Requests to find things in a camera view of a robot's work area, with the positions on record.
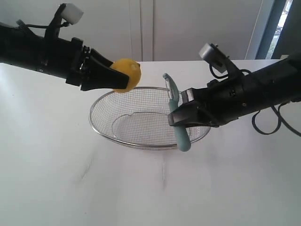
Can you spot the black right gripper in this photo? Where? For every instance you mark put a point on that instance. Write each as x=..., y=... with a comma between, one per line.
x=213, y=106

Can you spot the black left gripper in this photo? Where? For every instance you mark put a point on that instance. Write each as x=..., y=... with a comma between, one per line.
x=93, y=74

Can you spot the teal handled peeler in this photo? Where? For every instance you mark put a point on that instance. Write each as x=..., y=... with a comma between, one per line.
x=181, y=135

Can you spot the yellow lemon with sticker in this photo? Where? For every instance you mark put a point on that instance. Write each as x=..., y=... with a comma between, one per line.
x=130, y=68

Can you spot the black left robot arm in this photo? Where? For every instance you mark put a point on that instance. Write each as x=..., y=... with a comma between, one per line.
x=71, y=60

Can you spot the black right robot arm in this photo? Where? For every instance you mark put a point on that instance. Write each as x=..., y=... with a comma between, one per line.
x=272, y=85

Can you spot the steel wire mesh basket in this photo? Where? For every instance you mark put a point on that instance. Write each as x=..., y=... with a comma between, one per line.
x=136, y=119

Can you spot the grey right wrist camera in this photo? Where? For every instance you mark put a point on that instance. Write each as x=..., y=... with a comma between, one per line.
x=213, y=56

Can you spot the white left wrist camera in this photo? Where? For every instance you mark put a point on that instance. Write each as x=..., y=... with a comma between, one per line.
x=71, y=13

